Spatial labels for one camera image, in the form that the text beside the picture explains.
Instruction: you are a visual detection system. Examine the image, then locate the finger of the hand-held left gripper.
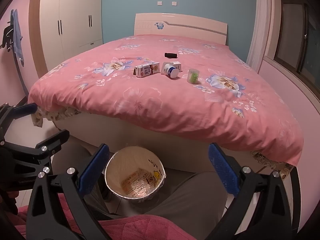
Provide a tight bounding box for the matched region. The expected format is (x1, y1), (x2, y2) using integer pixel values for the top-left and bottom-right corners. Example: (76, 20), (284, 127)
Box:
(0, 102), (38, 143)
(0, 129), (70, 167)

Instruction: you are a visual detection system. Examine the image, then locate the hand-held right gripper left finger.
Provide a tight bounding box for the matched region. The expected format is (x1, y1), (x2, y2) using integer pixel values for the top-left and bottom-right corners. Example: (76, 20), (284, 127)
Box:
(25, 143), (110, 240)

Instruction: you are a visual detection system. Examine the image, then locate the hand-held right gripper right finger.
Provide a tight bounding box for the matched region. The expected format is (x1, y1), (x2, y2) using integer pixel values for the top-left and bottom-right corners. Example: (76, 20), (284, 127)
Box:
(208, 142), (293, 240)

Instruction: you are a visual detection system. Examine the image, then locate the round waste bin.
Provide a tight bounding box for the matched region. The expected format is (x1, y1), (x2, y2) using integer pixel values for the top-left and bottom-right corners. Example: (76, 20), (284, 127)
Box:
(104, 145), (166, 201)

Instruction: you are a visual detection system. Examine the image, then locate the white yogurt cup blue label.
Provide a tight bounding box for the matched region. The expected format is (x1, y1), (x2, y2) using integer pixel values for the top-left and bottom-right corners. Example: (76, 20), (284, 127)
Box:
(160, 62), (179, 79)

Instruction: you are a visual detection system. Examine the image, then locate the floral bed sheet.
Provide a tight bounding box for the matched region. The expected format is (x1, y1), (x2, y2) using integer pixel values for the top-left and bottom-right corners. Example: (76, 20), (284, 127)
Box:
(32, 107), (292, 180)

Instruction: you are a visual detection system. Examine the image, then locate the blue hanging cloth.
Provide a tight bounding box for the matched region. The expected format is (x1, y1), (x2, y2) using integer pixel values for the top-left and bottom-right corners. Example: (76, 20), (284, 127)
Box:
(11, 9), (25, 67)

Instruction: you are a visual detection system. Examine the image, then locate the pink quilted garment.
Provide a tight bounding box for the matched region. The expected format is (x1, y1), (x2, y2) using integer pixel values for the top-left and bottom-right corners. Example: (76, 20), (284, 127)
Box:
(15, 194), (209, 240)

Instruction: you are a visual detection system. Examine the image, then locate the black coat stand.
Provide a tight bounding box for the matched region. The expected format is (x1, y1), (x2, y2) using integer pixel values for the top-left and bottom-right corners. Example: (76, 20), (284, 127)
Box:
(0, 11), (31, 98)

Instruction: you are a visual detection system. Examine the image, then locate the pink floral blanket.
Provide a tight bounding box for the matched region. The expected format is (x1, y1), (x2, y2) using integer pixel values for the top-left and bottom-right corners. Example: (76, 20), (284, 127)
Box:
(28, 35), (304, 167)

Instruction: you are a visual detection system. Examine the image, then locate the clear green plastic container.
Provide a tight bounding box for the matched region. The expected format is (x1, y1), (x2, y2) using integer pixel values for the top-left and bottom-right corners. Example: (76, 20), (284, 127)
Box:
(187, 68), (199, 84)

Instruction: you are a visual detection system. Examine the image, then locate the white wardrobe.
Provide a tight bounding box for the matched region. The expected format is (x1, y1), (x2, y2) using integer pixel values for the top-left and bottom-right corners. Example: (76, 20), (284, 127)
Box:
(29, 0), (103, 73)

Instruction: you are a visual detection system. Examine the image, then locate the red and white milk carton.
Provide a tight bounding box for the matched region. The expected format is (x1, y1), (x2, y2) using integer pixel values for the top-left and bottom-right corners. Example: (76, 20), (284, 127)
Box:
(133, 62), (161, 78)

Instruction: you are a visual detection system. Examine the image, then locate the white bed headboard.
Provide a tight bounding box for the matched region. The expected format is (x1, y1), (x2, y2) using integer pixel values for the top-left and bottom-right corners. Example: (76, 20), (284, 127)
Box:
(134, 13), (228, 46)

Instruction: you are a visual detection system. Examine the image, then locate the white curtain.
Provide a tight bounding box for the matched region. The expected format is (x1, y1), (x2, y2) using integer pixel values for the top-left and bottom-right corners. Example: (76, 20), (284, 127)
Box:
(246, 0), (276, 73)

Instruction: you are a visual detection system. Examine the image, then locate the window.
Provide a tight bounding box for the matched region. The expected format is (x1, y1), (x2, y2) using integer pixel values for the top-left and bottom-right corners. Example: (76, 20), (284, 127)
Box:
(274, 0), (320, 80)

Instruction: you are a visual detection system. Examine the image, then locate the white bed frame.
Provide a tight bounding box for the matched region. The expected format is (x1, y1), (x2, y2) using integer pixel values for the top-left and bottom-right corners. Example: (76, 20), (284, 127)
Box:
(53, 116), (275, 176)

